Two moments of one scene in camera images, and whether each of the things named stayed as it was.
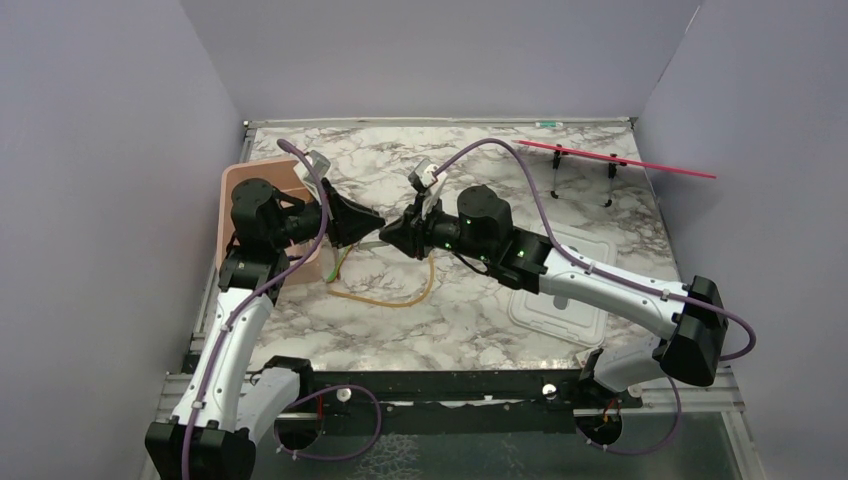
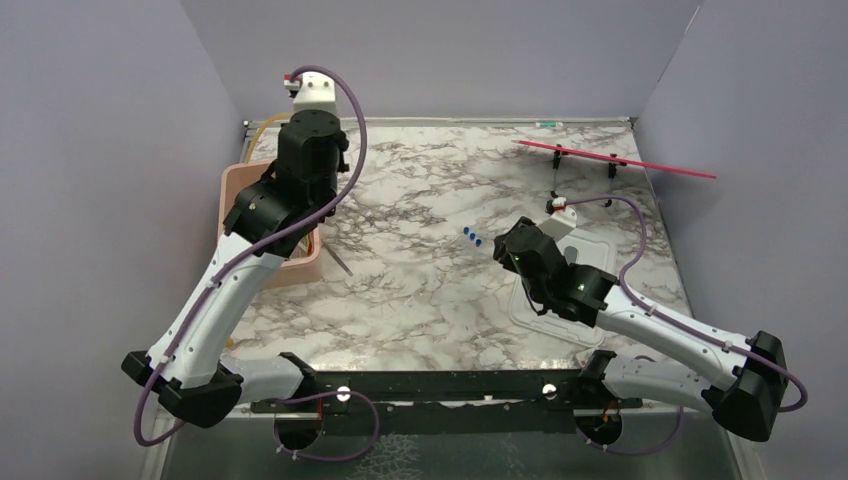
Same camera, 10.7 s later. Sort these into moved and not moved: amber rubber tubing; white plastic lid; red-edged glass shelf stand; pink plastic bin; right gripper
Moved: amber rubber tubing; right gripper
Not moved: pink plastic bin; red-edged glass shelf stand; white plastic lid
